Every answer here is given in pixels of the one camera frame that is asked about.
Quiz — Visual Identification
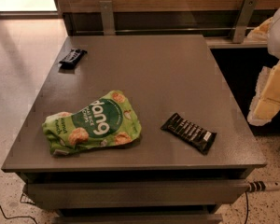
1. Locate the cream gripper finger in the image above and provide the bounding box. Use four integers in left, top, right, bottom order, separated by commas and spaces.
247, 61, 280, 126
247, 18, 273, 41

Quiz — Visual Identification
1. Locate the black chocolate rxbar wrapper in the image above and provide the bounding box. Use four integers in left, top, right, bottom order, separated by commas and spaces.
161, 113, 217, 155

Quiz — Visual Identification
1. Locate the dark blueberry rxbar wrapper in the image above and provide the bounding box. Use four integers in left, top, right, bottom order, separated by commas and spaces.
59, 49, 87, 69

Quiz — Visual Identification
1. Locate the black striped white plug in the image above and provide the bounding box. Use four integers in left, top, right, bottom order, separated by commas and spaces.
247, 181, 280, 192

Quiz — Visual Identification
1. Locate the upper grey drawer front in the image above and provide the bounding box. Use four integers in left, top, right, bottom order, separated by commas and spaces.
25, 180, 248, 209

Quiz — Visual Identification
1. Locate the grey drawer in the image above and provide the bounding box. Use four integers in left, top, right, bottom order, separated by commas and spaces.
52, 215, 222, 224
25, 180, 248, 209

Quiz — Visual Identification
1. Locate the grey drawer cabinet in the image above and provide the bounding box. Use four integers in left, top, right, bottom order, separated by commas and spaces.
3, 35, 265, 217

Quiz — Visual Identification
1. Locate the lower grey drawer front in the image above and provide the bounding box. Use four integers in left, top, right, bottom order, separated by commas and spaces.
52, 215, 222, 224

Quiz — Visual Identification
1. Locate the green dang rice chips bag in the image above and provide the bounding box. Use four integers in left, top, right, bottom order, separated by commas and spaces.
42, 91, 142, 156

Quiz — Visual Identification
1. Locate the right metal wall bracket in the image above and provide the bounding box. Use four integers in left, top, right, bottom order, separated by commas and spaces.
231, 0, 258, 44

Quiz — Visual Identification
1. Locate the metal wall bracket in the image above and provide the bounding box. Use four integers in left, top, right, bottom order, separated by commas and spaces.
99, 1, 116, 35
231, 0, 258, 44

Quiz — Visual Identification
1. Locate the black hanging cable right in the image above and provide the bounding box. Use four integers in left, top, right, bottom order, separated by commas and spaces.
244, 191, 250, 224

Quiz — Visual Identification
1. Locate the left metal wall bracket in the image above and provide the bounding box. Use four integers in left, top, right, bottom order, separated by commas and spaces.
99, 1, 116, 35

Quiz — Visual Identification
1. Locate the black floor cable left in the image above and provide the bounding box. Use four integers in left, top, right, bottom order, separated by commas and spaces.
0, 200, 39, 224

